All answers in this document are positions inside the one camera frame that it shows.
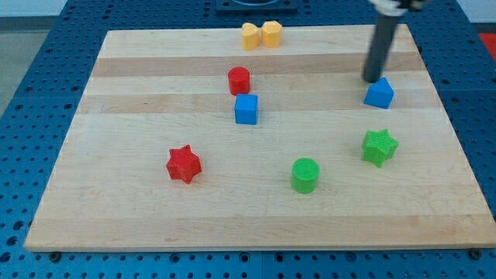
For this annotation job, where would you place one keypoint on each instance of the white and black tool holder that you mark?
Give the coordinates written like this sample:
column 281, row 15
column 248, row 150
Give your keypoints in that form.
column 397, row 7

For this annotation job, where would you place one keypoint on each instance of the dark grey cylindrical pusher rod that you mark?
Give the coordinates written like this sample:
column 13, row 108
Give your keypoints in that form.
column 380, row 45

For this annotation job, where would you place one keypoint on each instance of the blue triangle block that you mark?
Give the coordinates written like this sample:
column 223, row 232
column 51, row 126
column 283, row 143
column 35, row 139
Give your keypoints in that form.
column 380, row 94

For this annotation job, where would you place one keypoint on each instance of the green star block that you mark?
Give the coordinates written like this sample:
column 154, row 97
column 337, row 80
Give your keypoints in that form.
column 378, row 147

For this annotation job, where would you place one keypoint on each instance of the red star block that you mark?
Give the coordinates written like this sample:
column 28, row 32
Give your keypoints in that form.
column 183, row 164

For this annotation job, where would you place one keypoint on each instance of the yellow pentagon block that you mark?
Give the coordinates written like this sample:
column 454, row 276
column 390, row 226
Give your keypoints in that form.
column 271, row 34

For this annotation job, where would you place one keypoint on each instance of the yellow heart block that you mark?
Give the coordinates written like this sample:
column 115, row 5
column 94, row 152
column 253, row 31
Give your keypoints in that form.
column 250, row 36

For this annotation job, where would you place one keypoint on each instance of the green cylinder block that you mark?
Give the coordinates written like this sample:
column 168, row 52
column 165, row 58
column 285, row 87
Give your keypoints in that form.
column 304, row 175

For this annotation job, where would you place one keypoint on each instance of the red cylinder block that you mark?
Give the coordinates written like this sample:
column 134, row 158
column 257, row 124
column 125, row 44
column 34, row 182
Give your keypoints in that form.
column 239, row 80

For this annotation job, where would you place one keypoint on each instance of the blue cube block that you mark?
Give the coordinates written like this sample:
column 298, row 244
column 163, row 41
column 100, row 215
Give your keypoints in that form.
column 246, row 109

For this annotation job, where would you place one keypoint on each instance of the wooden board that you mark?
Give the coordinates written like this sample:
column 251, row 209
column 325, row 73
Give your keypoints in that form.
column 155, row 90

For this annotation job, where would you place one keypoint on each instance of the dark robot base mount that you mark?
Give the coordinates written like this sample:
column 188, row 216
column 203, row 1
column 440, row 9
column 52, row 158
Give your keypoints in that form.
column 228, row 6

